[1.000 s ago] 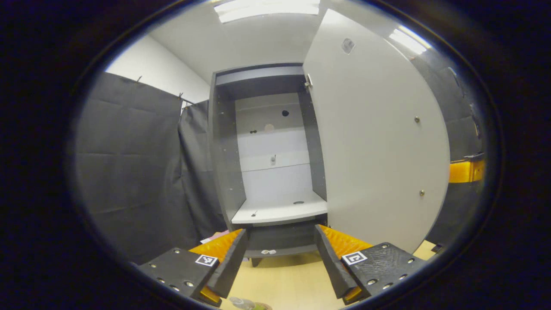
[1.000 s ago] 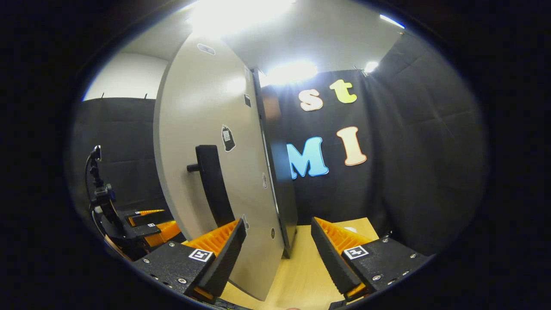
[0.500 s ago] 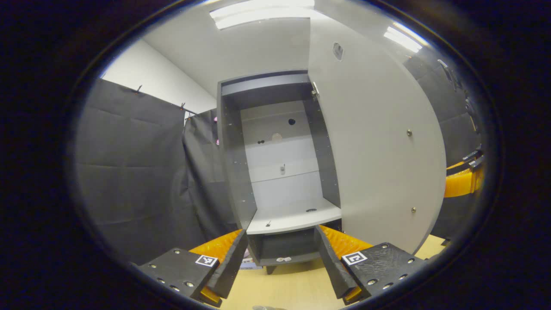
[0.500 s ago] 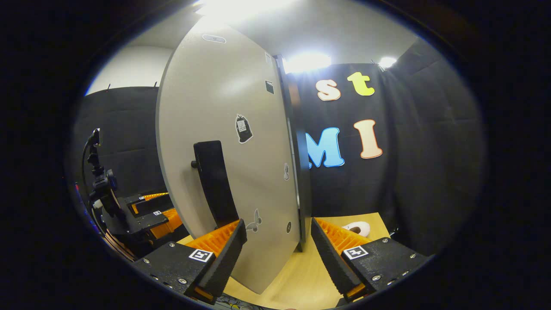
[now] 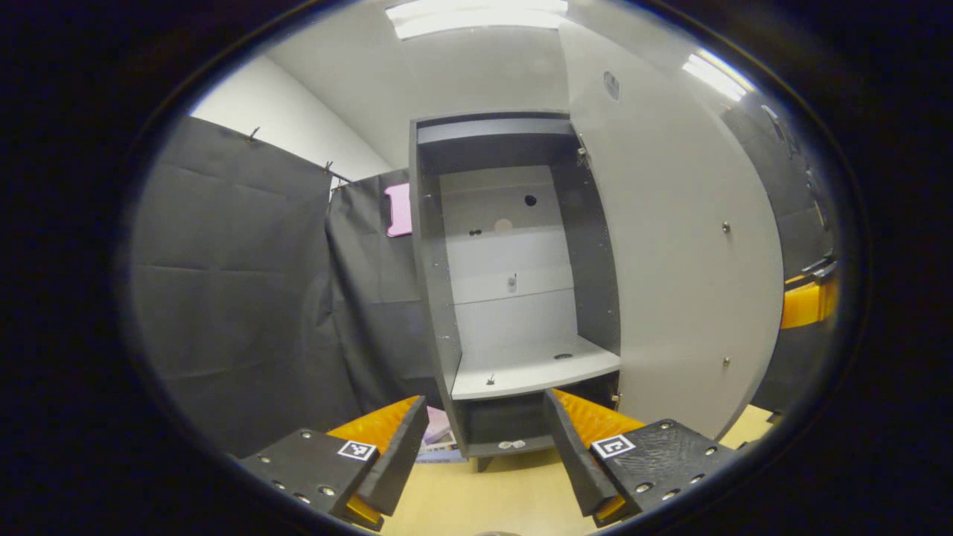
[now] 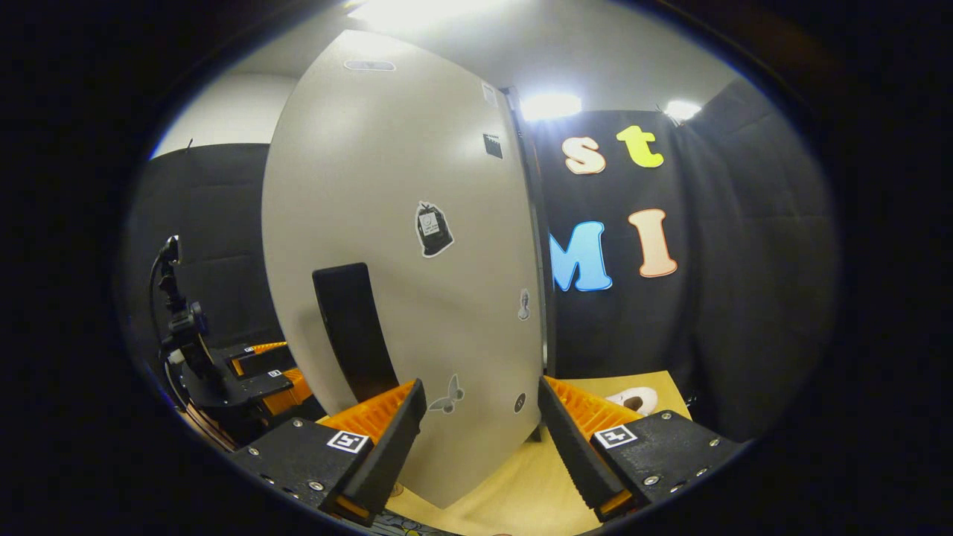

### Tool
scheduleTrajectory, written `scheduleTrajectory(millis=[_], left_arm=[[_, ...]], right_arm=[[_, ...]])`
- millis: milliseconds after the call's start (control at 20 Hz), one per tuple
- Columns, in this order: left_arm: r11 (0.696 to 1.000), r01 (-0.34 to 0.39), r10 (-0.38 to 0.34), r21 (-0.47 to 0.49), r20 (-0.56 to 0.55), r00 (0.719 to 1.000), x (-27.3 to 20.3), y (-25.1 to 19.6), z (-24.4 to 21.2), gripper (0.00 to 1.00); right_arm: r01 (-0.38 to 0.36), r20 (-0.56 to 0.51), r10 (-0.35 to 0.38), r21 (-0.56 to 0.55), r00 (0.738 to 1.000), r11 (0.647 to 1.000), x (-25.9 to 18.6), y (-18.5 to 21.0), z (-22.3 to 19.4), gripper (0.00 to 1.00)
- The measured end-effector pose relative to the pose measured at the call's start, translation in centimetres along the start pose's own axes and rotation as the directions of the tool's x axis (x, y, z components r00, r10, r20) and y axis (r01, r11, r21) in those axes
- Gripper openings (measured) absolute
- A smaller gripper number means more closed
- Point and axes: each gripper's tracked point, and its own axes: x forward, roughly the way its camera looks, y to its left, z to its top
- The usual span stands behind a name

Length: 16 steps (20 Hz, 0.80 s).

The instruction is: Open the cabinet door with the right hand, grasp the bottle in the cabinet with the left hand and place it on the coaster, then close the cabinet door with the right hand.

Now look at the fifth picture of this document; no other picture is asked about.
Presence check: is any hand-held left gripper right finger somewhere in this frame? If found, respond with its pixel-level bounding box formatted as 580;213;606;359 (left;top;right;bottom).
542;387;742;528

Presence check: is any long ceiling light strip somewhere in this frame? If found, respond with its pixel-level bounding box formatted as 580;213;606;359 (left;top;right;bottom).
681;51;749;103

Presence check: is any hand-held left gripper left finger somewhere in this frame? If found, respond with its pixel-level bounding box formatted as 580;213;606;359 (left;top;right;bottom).
240;395;431;531

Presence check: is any grey cabinet door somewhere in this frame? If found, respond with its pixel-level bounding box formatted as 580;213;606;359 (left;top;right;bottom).
558;19;786;440

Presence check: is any large ceiling light panel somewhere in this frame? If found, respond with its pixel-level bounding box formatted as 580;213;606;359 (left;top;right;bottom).
386;0;568;39

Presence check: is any dark grey cabinet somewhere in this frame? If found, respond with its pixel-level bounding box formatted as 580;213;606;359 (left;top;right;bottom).
408;110;622;473

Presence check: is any black backdrop cloth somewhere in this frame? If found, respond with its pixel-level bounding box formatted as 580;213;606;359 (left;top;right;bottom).
130;115;838;459

